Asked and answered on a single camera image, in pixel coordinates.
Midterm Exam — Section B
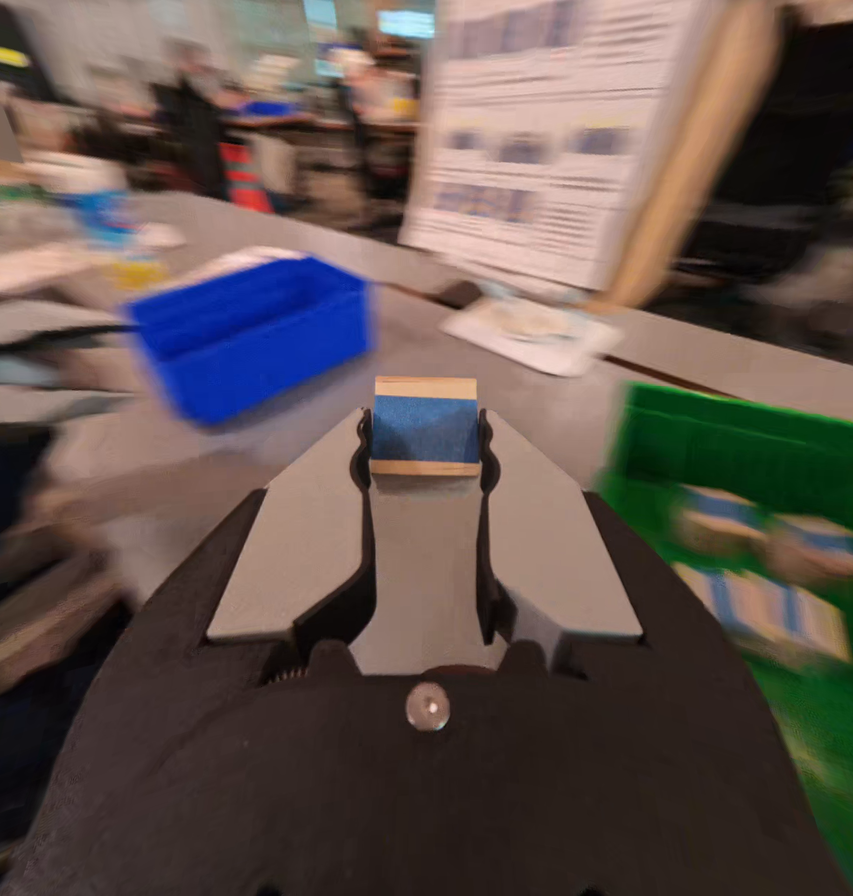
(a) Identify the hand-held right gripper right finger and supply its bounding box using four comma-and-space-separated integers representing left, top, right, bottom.
475, 408, 644, 652

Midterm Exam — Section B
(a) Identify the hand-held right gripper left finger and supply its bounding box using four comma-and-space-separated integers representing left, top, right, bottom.
206, 408, 377, 648

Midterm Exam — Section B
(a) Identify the blue-striped wooden cube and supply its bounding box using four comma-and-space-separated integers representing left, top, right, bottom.
369, 377, 482, 478

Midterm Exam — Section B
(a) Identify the green plastic bin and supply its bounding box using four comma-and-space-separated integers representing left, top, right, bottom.
594, 381, 853, 896

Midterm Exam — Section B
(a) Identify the blue plastic bin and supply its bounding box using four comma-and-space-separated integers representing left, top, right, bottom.
122, 251, 376, 429

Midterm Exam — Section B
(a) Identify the pile of taped cubes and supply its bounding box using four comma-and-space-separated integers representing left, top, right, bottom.
668, 486, 853, 666

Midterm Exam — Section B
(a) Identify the white blue yellow wipes canister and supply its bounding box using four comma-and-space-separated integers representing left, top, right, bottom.
24, 150, 172, 291

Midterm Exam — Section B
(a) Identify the printed instruction board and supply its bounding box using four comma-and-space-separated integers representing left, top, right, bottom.
397, 0, 784, 317

